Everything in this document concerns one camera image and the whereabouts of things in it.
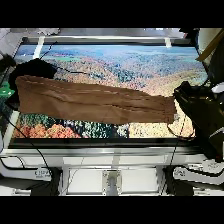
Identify black cable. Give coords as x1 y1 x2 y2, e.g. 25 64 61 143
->
163 112 196 196
38 41 92 76
1 111 53 172

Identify black garment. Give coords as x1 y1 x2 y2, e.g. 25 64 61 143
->
173 81 224 162
7 58 58 112

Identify brown trousers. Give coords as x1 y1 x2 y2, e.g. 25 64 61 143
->
14 74 178 126

